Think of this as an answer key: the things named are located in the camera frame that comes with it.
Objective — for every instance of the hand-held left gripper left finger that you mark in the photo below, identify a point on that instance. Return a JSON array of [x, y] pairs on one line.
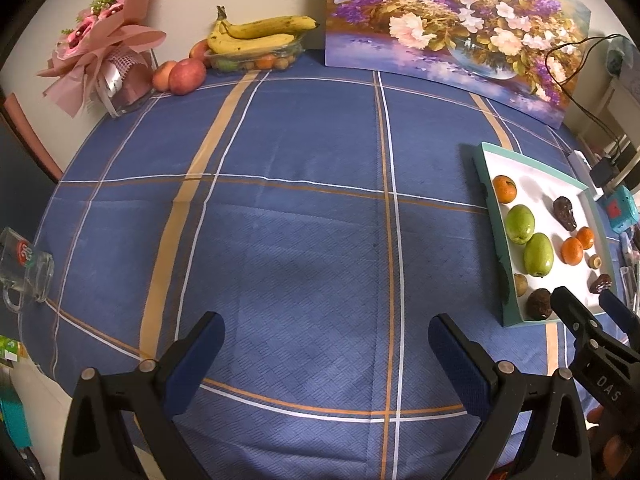
[[200, 355]]

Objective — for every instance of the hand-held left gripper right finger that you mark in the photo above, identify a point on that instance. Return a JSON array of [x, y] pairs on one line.
[[457, 365]]

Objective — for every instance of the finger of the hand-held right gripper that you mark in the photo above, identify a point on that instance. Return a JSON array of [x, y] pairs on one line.
[[617, 312], [580, 322]]

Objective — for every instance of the small brown bitten fruit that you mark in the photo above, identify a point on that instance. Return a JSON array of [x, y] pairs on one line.
[[594, 261]]

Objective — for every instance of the small brown round fruit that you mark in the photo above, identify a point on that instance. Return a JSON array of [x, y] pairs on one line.
[[521, 284]]

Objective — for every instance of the orange mandarin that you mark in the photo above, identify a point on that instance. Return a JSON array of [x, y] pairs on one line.
[[572, 251], [505, 188], [586, 237]]

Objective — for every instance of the green jujube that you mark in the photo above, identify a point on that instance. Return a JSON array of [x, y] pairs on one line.
[[538, 255], [520, 224]]

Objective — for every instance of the dark pear-shaped dried date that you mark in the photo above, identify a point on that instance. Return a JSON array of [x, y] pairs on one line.
[[565, 212]]

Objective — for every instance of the white tray with green rim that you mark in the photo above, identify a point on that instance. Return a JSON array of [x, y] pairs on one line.
[[545, 185]]

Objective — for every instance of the teal plastic box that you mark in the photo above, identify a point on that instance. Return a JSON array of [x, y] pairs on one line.
[[620, 207]]

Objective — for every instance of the black charger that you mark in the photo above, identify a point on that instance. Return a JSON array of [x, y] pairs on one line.
[[603, 171]]

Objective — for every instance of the white power strip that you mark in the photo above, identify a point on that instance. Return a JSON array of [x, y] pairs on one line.
[[580, 162]]

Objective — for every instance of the green carton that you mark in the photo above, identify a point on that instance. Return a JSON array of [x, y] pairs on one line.
[[11, 350]]

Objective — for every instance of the clear glass mug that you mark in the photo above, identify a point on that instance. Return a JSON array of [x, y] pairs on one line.
[[25, 270]]

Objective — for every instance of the teal packet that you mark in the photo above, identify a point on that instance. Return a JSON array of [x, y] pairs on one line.
[[15, 417]]

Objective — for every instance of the white plastic furniture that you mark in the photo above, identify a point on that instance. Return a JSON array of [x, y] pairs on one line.
[[622, 105]]

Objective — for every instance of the red apple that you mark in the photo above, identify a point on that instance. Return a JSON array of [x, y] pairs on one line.
[[199, 50], [186, 76]]

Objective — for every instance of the pale orange apple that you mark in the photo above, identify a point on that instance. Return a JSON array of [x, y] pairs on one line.
[[163, 76]]

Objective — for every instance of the clear plastic fruit container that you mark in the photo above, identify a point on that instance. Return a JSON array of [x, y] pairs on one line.
[[250, 59]]

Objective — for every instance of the small orange tangerine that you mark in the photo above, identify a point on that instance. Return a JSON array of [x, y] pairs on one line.
[[265, 61]]

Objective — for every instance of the yellow banana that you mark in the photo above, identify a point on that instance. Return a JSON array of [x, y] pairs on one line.
[[272, 26], [250, 43]]

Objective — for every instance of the flower painting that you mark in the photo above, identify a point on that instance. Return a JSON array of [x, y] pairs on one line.
[[450, 20]]

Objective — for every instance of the pink wrapped flower bouquet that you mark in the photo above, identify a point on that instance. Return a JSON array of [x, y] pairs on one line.
[[100, 40]]

